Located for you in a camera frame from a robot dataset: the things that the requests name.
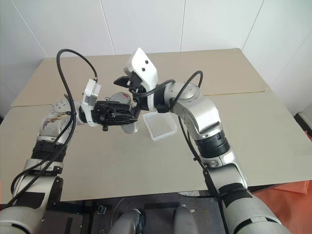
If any clear plastic box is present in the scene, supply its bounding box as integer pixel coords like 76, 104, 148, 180
142, 111, 178, 142

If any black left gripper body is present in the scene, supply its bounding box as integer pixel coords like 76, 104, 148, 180
92, 99, 116, 127

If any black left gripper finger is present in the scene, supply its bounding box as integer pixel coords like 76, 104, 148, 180
107, 100, 134, 109
111, 107, 138, 125

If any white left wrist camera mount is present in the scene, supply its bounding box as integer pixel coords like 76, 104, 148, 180
81, 78, 102, 128

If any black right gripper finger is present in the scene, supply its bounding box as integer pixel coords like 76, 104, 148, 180
114, 76, 130, 87

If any silver jar lid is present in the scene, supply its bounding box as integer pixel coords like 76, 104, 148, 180
109, 92, 134, 105

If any clear jar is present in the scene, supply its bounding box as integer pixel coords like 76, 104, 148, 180
121, 121, 140, 135

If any black bulky object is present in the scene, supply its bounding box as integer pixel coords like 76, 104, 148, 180
293, 111, 312, 141

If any grey rounded shape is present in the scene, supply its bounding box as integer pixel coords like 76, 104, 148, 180
112, 209, 147, 234
174, 205, 200, 234

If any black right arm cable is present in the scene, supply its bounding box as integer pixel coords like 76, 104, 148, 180
128, 70, 224, 203

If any orange plastic bag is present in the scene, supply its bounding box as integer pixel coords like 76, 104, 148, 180
251, 179, 312, 221

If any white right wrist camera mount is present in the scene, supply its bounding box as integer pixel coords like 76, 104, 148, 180
123, 47, 159, 113

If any black under-table frame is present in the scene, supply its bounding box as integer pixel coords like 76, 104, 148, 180
41, 191, 229, 234

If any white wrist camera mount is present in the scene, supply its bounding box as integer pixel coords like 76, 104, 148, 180
81, 78, 102, 128
123, 47, 159, 113

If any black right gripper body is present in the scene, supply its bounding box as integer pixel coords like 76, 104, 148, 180
126, 71, 150, 119

